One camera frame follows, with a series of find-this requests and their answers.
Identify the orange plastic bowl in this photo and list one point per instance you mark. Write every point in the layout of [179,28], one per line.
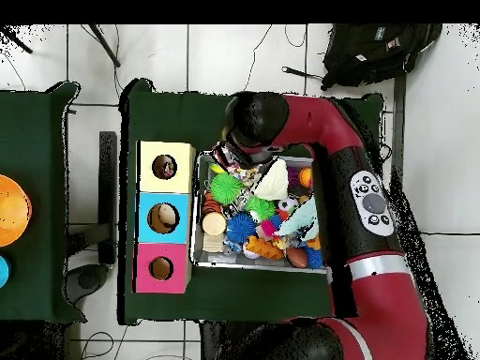
[11,210]

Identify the orange plastic toy brick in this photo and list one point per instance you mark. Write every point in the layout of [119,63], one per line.
[264,248]

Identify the mint green cloth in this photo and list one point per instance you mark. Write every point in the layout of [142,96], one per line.
[300,217]

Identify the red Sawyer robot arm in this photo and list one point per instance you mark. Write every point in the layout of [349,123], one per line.
[382,292]

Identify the dark green side tablecloth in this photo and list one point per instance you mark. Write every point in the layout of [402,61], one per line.
[45,262]

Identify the black tripod leg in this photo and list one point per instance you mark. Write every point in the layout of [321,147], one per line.
[16,40]
[105,45]

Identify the small soccer ball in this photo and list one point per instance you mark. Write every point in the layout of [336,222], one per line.
[289,205]

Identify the small orange basketball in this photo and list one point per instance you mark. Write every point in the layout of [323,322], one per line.
[305,177]

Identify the blue spiky ball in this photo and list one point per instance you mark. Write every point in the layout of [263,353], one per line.
[241,228]

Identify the green spiky ball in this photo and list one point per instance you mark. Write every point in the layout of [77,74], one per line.
[226,188]

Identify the clear mesh bin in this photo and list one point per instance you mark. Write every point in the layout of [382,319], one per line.
[217,259]

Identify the black backpack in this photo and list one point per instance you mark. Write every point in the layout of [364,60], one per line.
[375,52]

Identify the blue plastic bowl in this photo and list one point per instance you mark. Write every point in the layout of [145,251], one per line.
[4,271]

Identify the grey round base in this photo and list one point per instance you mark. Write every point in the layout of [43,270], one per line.
[86,281]

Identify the cream yellow cloth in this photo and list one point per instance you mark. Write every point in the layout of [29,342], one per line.
[274,182]

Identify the wooden box with three holes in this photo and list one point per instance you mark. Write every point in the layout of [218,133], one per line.
[144,225]

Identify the small polka-dot cloth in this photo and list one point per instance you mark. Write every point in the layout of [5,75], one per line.
[164,167]

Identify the tan round wooden block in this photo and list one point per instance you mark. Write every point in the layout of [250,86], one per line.
[214,223]

